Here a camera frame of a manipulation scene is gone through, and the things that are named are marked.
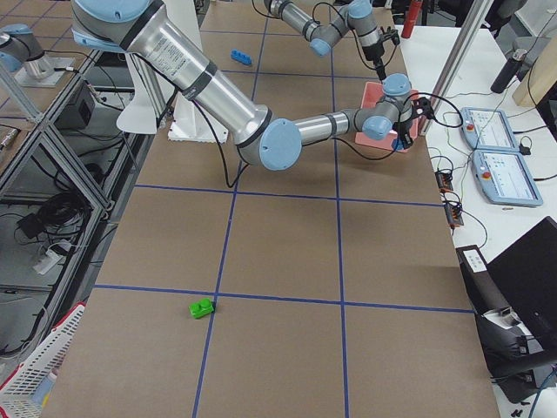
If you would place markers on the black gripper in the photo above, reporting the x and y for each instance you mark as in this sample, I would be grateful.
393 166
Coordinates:
403 130
373 52

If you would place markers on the small blue toy block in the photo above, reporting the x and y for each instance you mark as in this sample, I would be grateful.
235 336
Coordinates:
397 145

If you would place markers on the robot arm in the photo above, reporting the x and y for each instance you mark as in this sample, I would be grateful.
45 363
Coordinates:
355 19
144 29

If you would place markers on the pink plastic box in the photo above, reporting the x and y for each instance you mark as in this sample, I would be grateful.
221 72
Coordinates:
383 100

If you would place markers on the far teach pendant tablet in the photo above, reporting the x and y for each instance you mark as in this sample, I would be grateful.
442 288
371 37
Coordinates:
487 129

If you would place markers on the teach pendant tablet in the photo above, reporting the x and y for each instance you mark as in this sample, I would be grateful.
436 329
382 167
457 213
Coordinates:
504 178
487 129

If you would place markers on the red cylinder bottle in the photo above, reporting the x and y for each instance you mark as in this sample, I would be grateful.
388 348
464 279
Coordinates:
411 18

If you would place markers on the black water bottle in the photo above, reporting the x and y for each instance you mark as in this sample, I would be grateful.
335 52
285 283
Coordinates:
508 71

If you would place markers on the near teach pendant tablet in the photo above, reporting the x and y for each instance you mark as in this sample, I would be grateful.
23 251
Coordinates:
504 178

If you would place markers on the long blue toy block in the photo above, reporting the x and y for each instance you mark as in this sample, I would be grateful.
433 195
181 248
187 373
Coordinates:
241 57

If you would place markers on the black laptop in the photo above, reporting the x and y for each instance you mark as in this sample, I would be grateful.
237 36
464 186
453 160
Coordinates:
525 273

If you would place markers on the green toy block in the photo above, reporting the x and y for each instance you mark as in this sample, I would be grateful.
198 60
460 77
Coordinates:
201 308

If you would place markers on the white plastic basket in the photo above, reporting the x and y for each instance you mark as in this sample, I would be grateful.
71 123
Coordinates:
27 389

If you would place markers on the aluminium frame post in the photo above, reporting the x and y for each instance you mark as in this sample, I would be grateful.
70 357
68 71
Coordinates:
461 46

